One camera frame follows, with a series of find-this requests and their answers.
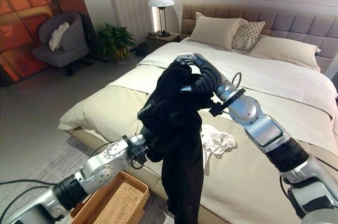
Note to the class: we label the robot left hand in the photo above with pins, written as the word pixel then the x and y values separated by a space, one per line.
pixel 151 144

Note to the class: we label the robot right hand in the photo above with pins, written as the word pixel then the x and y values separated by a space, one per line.
pixel 208 76

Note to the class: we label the black garment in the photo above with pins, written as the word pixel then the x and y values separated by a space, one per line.
pixel 174 129

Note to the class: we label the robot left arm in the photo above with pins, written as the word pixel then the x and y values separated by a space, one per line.
pixel 103 163

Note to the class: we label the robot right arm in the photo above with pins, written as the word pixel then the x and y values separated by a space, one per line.
pixel 266 126

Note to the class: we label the plain beige pillow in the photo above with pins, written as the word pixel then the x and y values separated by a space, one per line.
pixel 215 31

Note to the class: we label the patterned cushion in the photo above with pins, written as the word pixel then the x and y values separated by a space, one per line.
pixel 248 35

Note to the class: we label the brown nightstand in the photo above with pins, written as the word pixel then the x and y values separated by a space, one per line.
pixel 162 41

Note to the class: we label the white crumpled garment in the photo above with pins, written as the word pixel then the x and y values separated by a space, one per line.
pixel 217 142

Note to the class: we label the woven wicker basket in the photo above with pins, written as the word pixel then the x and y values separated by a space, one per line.
pixel 118 203

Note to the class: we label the cream duvet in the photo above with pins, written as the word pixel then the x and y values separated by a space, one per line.
pixel 277 81

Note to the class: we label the long cream pillow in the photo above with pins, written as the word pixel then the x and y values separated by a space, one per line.
pixel 285 49

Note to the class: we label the white dome table lamp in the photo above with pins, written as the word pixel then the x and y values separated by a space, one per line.
pixel 161 2

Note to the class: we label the green potted plant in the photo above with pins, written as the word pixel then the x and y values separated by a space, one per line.
pixel 114 40

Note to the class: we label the beige bed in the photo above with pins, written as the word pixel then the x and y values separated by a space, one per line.
pixel 245 181

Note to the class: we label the beige tufted headboard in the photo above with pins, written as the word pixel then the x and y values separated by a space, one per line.
pixel 295 24

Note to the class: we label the white curtain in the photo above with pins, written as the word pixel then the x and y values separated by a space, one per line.
pixel 129 2

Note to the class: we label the grey rug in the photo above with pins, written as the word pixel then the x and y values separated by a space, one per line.
pixel 39 160

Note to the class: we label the grey armchair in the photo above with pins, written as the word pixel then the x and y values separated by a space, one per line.
pixel 66 45

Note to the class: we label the white fluffy cushion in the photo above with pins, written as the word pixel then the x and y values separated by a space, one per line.
pixel 58 36

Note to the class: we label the orange wall painting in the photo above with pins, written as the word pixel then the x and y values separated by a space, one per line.
pixel 23 23

